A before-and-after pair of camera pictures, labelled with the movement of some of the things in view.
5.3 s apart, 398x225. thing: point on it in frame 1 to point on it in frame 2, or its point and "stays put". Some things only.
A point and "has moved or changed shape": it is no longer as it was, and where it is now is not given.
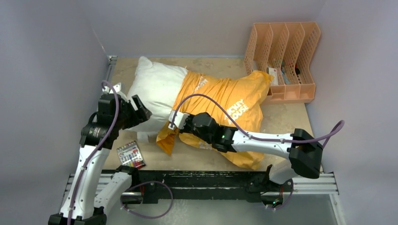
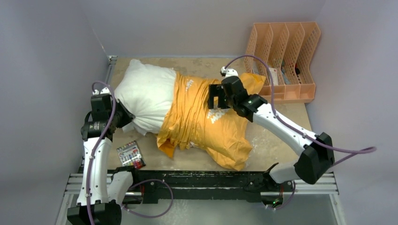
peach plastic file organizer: [284, 49] stays put
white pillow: [156, 86] has moved or changed shape
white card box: [273, 71] stays put
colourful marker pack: [130, 155] stays put
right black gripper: [185, 129] to [215, 91]
